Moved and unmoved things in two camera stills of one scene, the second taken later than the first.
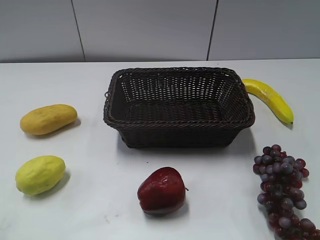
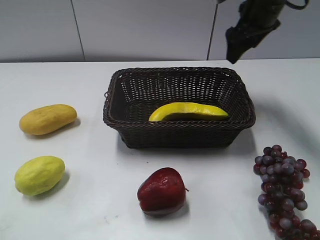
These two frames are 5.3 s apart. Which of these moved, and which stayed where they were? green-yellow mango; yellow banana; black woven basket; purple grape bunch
Moved: yellow banana
Stayed: purple grape bunch; green-yellow mango; black woven basket
